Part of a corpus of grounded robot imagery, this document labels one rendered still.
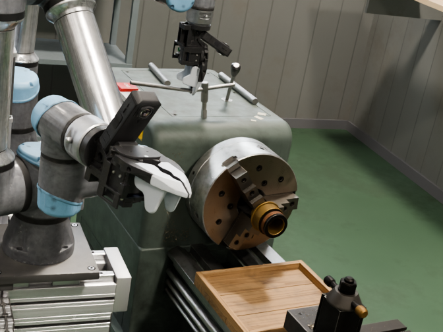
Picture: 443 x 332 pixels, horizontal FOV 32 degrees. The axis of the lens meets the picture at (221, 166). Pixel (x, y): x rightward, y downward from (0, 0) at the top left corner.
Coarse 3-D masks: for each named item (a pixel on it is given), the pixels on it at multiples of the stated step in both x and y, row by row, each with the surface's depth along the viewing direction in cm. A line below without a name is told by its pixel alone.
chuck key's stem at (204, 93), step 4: (204, 84) 228; (204, 88) 229; (204, 92) 229; (204, 96) 230; (200, 100) 232; (204, 100) 230; (204, 104) 231; (204, 108) 232; (204, 112) 233; (204, 116) 233
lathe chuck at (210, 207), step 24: (240, 144) 224; (216, 168) 218; (264, 168) 222; (288, 168) 226; (192, 192) 224; (216, 192) 218; (264, 192) 226; (192, 216) 229; (216, 216) 222; (288, 216) 234; (216, 240) 225; (264, 240) 234
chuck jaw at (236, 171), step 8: (232, 160) 219; (232, 168) 217; (240, 168) 217; (232, 176) 216; (240, 176) 214; (248, 176) 216; (240, 184) 216; (248, 184) 217; (240, 192) 220; (248, 192) 216; (256, 192) 217; (248, 200) 217; (256, 200) 216; (264, 200) 217
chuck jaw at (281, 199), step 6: (288, 192) 230; (294, 192) 232; (264, 198) 225; (270, 198) 225; (276, 198) 226; (282, 198) 226; (288, 198) 226; (294, 198) 227; (282, 204) 223; (288, 204) 224; (294, 204) 228; (282, 210) 221
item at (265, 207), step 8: (256, 208) 216; (264, 208) 215; (272, 208) 215; (256, 216) 215; (264, 216) 214; (272, 216) 212; (280, 216) 213; (256, 224) 215; (264, 224) 212; (272, 224) 220; (280, 224) 218; (264, 232) 213; (272, 232) 218; (280, 232) 216
